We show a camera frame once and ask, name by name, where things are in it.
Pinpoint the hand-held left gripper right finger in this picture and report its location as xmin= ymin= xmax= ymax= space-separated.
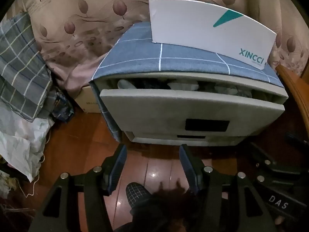
xmin=179 ymin=144 xmax=278 ymax=232

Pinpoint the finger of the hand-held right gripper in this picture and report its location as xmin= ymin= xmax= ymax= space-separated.
xmin=285 ymin=131 xmax=309 ymax=150
xmin=249 ymin=142 xmax=290 ymax=183

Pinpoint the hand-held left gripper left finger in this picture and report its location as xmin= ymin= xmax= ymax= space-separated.
xmin=29 ymin=144 xmax=128 ymax=232

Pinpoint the wooden drawer with grey front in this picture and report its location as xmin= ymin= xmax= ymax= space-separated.
xmin=93 ymin=77 xmax=289 ymax=136

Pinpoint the white cloth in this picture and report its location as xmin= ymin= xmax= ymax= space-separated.
xmin=117 ymin=79 xmax=137 ymax=90
xmin=167 ymin=82 xmax=200 ymax=92

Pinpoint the pale blue underwear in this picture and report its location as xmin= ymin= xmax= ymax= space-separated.
xmin=214 ymin=85 xmax=253 ymax=98

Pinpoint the black cloth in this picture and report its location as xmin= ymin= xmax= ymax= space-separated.
xmin=135 ymin=80 xmax=170 ymax=90

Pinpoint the white cardboard box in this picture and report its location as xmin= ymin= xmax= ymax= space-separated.
xmin=148 ymin=0 xmax=278 ymax=70

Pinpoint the grey lower drawer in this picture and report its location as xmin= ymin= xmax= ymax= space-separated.
xmin=124 ymin=130 xmax=245 ymax=147

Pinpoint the dark fuzzy cloth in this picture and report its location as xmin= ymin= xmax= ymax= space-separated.
xmin=154 ymin=179 xmax=201 ymax=225

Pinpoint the wooden furniture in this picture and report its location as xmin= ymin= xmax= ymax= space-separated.
xmin=275 ymin=64 xmax=309 ymax=132

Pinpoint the brown cardboard box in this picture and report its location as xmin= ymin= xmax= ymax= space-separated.
xmin=74 ymin=84 xmax=103 ymax=113

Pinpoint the blue packet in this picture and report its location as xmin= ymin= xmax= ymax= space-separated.
xmin=49 ymin=88 xmax=74 ymax=123

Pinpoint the white plastic bag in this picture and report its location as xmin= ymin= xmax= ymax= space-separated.
xmin=0 ymin=101 xmax=55 ymax=183

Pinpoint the yellowish frayed cloth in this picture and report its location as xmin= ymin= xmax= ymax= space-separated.
xmin=0 ymin=170 xmax=22 ymax=195

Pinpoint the blue checked cloth cover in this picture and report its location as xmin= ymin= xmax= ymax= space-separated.
xmin=89 ymin=22 xmax=285 ymax=143

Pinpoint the grey plaid cloth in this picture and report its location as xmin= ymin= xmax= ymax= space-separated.
xmin=0 ymin=12 xmax=55 ymax=122

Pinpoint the leaf print bed sheet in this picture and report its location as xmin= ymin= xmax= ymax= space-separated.
xmin=14 ymin=0 xmax=309 ymax=97

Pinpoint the white string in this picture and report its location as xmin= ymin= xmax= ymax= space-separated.
xmin=20 ymin=147 xmax=46 ymax=198

